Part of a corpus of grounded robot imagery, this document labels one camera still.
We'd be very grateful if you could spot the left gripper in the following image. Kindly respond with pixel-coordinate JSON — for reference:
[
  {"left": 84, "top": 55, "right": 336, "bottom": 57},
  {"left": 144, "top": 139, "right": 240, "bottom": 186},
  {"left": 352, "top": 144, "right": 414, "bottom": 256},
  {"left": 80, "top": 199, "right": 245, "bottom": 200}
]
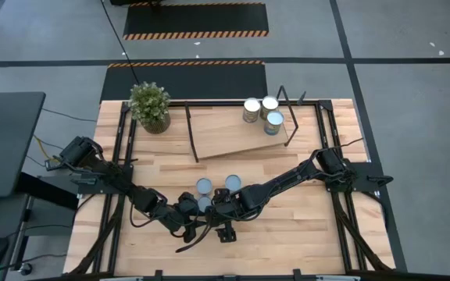
[{"left": 176, "top": 190, "right": 215, "bottom": 244}]

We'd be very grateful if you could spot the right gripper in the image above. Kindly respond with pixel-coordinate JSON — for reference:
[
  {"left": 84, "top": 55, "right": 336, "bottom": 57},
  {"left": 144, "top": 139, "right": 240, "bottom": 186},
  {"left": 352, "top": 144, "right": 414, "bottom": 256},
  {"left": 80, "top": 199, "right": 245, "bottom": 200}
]
[{"left": 208, "top": 187, "right": 245, "bottom": 243}]

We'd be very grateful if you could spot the diced tomatoes can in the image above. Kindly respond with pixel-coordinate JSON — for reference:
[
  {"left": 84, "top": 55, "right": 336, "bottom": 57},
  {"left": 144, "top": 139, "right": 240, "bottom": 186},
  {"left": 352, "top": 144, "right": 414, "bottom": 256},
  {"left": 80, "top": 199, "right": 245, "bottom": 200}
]
[{"left": 195, "top": 177, "right": 214, "bottom": 196}]

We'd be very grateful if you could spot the mixed vegetables can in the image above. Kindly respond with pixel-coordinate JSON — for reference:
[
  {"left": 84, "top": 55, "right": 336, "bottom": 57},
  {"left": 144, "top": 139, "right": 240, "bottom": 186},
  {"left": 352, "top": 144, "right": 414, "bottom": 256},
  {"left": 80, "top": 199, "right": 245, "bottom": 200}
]
[{"left": 224, "top": 173, "right": 243, "bottom": 193}]

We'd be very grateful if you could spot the tall blue peas can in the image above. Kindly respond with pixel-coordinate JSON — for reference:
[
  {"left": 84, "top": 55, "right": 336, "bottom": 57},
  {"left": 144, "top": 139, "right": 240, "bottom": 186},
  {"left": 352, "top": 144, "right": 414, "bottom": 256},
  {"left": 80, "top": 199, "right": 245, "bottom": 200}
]
[{"left": 263, "top": 110, "right": 286, "bottom": 137}]

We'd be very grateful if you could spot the short green peas can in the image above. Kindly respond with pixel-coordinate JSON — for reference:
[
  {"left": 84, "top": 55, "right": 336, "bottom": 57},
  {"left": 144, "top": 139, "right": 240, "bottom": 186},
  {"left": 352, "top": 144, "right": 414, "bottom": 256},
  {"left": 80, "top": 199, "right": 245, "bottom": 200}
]
[{"left": 242, "top": 97, "right": 262, "bottom": 124}]

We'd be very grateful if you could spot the teal tuna fish can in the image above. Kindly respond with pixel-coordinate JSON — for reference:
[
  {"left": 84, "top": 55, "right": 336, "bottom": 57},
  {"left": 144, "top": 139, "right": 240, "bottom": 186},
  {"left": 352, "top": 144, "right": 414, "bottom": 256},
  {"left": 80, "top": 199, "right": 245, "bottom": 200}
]
[{"left": 196, "top": 195, "right": 213, "bottom": 214}]

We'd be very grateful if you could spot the potted green plant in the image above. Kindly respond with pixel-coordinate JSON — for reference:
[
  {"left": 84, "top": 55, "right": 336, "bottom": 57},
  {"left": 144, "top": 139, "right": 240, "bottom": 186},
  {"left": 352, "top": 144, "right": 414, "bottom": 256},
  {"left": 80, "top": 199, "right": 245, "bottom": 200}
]
[{"left": 127, "top": 80, "right": 173, "bottom": 135}]

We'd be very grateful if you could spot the oranges can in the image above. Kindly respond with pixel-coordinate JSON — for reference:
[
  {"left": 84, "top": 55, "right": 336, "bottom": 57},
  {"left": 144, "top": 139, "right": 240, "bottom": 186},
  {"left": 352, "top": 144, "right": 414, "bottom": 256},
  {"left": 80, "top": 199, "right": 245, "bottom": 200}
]
[{"left": 259, "top": 95, "right": 280, "bottom": 121}]

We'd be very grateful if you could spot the black hazard-striped floor mat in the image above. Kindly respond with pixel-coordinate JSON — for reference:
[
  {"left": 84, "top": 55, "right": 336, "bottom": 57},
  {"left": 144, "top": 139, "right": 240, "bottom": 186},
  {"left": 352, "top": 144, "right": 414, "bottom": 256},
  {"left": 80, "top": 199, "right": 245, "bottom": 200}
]
[
  {"left": 122, "top": 2, "right": 270, "bottom": 41},
  {"left": 99, "top": 59, "right": 269, "bottom": 103}
]

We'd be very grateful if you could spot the grey desk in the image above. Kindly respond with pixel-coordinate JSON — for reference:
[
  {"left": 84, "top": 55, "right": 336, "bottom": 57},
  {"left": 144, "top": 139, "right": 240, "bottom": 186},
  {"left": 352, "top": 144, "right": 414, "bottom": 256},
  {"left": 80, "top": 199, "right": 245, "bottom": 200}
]
[{"left": 0, "top": 91, "right": 47, "bottom": 200}]

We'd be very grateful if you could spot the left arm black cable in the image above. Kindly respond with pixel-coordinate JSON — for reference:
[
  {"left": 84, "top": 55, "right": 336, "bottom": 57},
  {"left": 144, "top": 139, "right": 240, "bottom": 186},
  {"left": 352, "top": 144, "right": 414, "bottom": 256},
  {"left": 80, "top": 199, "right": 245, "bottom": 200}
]
[{"left": 128, "top": 201, "right": 159, "bottom": 229}]

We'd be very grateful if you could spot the wooden shelf black frame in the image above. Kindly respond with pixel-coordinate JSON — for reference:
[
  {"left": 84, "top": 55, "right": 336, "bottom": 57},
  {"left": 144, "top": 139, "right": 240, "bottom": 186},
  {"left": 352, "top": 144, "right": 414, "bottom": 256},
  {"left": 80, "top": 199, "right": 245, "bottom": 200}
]
[{"left": 184, "top": 84, "right": 308, "bottom": 164}]

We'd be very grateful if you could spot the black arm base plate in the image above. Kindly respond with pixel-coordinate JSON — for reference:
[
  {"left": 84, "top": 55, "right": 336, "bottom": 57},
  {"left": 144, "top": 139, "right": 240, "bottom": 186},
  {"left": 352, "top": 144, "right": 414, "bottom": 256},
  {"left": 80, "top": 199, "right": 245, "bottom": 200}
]
[
  {"left": 323, "top": 161, "right": 395, "bottom": 194},
  {"left": 39, "top": 173, "right": 134, "bottom": 196}
]

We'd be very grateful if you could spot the black table frame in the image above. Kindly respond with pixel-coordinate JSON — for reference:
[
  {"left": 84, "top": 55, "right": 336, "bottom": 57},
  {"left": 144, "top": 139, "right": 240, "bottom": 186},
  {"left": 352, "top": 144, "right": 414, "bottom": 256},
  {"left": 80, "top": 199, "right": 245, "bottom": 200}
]
[{"left": 68, "top": 99, "right": 396, "bottom": 281}]

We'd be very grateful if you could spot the yellow cable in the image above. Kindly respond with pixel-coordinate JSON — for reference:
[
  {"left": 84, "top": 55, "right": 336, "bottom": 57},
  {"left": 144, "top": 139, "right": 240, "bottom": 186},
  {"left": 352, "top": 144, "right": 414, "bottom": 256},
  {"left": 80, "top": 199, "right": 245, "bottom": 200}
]
[{"left": 32, "top": 134, "right": 60, "bottom": 163}]

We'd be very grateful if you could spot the black floor cable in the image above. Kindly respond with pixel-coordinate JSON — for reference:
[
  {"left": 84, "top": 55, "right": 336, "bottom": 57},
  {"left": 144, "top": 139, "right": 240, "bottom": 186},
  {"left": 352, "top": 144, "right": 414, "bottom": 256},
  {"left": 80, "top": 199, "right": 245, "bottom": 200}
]
[{"left": 99, "top": 0, "right": 141, "bottom": 86}]

